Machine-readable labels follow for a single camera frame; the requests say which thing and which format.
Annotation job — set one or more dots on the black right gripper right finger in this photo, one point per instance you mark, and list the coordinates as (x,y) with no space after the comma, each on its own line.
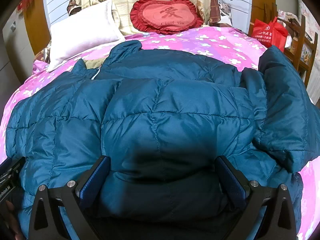
(246,198)

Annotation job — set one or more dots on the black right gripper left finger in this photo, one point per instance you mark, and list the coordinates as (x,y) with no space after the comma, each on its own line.
(46,221)

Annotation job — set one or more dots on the teal quilted down jacket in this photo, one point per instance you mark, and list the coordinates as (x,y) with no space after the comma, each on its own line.
(162,117)

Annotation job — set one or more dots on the person's left hand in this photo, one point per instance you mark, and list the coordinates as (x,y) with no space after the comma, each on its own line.
(7,212)

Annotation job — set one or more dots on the white pillow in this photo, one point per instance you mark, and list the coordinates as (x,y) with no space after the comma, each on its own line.
(88,28)

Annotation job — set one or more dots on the wooden chair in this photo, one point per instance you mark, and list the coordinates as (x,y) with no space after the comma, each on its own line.
(302,51)

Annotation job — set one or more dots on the red shopping bag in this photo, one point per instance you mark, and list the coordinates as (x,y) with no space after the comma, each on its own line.
(270,34)

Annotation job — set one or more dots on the red heart-shaped cushion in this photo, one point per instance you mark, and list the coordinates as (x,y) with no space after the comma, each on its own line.
(164,17)

